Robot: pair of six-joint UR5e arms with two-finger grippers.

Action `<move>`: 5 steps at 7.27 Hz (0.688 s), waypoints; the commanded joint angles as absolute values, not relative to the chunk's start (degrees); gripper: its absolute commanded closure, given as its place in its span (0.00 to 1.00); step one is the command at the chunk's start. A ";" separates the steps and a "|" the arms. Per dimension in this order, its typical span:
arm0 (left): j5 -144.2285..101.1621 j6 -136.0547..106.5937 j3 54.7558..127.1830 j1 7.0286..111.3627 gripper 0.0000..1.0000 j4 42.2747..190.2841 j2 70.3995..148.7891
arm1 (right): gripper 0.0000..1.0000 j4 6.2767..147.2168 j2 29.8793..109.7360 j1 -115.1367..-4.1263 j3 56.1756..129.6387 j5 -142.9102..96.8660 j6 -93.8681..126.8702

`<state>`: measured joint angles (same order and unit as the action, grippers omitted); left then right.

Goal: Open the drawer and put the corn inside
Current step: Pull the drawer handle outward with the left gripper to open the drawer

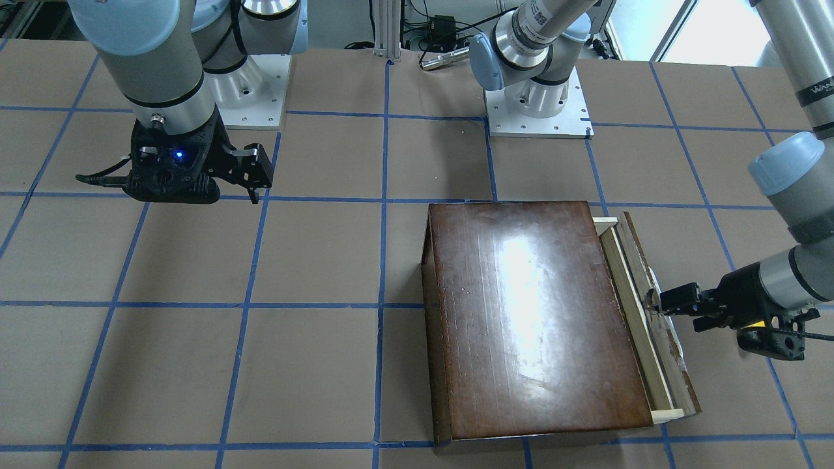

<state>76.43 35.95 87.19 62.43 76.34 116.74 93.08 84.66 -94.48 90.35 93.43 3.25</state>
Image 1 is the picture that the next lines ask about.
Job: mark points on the dark brown wooden cabinet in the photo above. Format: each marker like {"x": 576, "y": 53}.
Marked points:
{"x": 484, "y": 390}

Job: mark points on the aluminium frame post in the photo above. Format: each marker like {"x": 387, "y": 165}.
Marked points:
{"x": 387, "y": 28}

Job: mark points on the light wood drawer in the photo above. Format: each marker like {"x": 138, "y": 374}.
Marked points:
{"x": 660, "y": 355}

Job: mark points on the black gripper at cabinet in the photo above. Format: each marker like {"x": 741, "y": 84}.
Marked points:
{"x": 738, "y": 294}

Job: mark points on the black idle gripper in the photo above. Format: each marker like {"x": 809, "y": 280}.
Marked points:
{"x": 221, "y": 158}

